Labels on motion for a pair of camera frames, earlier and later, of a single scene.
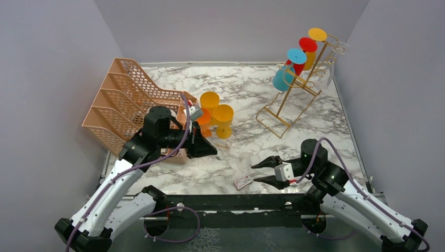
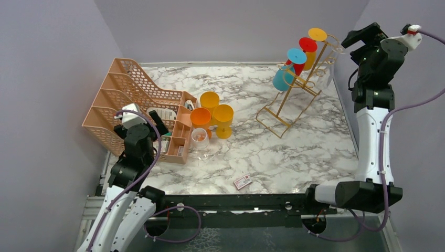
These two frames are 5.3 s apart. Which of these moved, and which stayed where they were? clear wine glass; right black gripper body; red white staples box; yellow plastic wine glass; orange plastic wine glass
Moved: clear wine glass; right black gripper body
Stayed: orange plastic wine glass; red white staples box; yellow plastic wine glass
